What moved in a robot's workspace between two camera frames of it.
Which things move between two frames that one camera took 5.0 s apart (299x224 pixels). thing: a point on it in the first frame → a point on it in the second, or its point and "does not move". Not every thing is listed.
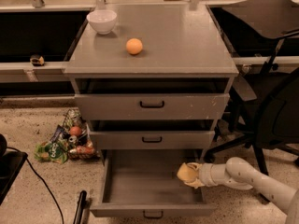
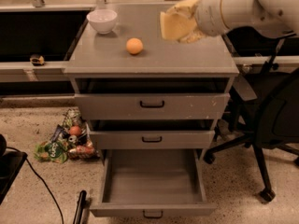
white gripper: [206, 174] → [209, 13]
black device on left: [11, 163] does not move
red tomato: [75, 131] does not move
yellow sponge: [187, 173] → [175, 26]
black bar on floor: [79, 212] does not move
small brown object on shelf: [36, 60] does not move
